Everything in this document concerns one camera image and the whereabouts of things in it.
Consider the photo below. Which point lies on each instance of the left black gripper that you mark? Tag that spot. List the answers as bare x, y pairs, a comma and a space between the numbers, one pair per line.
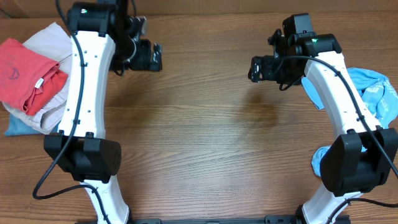
143, 63

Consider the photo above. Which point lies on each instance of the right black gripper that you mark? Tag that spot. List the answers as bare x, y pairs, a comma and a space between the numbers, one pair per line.
266, 64

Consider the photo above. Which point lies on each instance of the red printed t-shirt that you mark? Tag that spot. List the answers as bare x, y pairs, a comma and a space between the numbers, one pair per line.
28, 80

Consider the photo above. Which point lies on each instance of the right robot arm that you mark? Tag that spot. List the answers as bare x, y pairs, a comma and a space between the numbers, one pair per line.
362, 155

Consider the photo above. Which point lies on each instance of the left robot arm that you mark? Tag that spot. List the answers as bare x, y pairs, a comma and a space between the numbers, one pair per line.
105, 38

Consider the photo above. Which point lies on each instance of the beige folded trousers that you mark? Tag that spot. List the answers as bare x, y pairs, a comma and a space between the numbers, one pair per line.
51, 42

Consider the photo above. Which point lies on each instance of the light blue t-shirt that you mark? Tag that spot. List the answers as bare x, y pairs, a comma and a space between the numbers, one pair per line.
375, 90

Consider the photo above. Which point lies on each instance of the folded blue jeans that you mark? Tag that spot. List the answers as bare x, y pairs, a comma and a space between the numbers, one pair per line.
29, 125

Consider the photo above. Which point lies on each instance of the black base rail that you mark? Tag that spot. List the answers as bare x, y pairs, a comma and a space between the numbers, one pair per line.
211, 221

